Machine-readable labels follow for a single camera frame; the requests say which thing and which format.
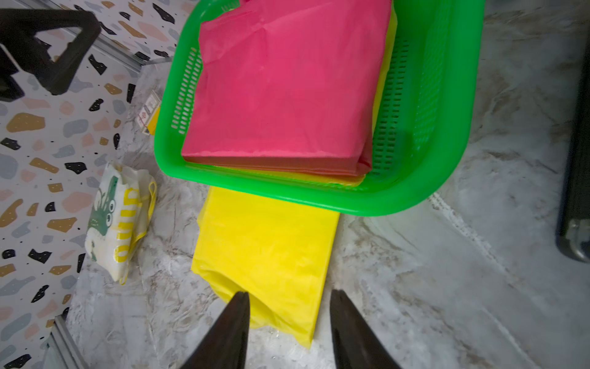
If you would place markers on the black hard case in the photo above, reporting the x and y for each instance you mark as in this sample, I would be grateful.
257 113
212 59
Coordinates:
572 231

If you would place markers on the small card packets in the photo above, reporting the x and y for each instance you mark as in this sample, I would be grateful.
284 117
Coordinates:
148 114

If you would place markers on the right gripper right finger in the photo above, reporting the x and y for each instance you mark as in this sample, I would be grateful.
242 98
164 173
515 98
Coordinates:
355 345

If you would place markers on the white green dinosaur raincoat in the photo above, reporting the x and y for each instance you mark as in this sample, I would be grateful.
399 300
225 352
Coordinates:
120 217

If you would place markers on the green plastic basket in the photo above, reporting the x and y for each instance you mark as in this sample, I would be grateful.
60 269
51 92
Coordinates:
423 124

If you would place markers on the plain yellow raincoat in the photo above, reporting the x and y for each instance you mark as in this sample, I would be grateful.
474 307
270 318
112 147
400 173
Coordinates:
276 251

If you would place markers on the yellow duck raincoat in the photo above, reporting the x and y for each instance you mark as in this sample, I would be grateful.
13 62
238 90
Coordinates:
348 181

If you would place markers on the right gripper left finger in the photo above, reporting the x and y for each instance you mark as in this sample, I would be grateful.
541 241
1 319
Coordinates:
225 345

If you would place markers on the pink raincoat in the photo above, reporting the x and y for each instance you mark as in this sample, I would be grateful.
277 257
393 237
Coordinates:
289 86

